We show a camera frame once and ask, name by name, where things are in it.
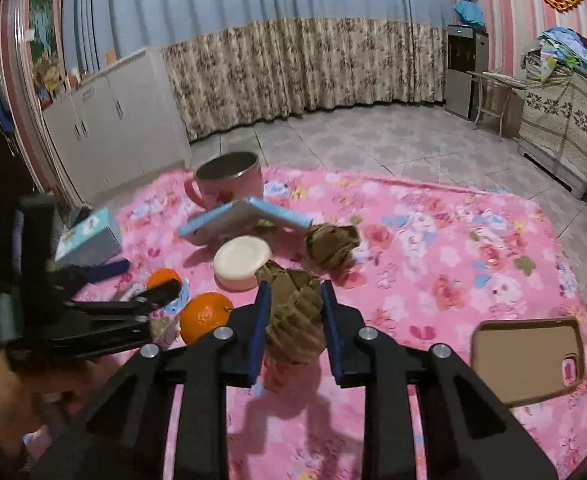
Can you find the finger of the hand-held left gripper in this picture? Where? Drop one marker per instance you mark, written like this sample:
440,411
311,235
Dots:
123,305
103,271

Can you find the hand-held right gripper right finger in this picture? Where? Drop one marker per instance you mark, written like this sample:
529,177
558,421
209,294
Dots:
331,330

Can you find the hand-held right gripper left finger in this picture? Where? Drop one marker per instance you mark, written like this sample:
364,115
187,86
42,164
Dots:
261,330

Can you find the brown paper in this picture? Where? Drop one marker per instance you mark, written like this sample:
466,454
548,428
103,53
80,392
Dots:
293,320
331,247

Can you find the mandarin orange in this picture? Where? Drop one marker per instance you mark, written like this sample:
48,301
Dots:
161,277
203,320

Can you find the person's left hand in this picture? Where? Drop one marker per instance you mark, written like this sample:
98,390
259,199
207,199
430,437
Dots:
28,400

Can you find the teal white tissue box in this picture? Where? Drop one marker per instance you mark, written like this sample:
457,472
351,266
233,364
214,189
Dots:
90,240

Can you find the pink floral blanket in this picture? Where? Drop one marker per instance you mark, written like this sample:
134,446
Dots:
423,285

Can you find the white cabinet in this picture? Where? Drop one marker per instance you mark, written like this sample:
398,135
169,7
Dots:
123,130

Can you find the pink mug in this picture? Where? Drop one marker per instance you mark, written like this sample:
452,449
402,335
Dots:
228,192

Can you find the brown phone case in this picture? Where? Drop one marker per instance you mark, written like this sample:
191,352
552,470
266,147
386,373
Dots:
518,365

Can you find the blue floral curtain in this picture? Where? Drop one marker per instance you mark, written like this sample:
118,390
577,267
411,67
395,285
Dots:
273,60

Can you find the grey water dispenser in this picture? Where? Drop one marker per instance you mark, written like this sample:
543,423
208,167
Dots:
461,90

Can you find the small metal table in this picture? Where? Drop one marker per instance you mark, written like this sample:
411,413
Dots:
498,77

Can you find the floral cloth covered cabinet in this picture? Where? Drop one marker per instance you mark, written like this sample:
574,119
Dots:
558,120

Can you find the pile of clothes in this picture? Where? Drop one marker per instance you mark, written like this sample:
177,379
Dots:
568,42

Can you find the colourful wall poster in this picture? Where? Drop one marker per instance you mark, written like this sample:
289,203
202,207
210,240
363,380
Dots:
40,30

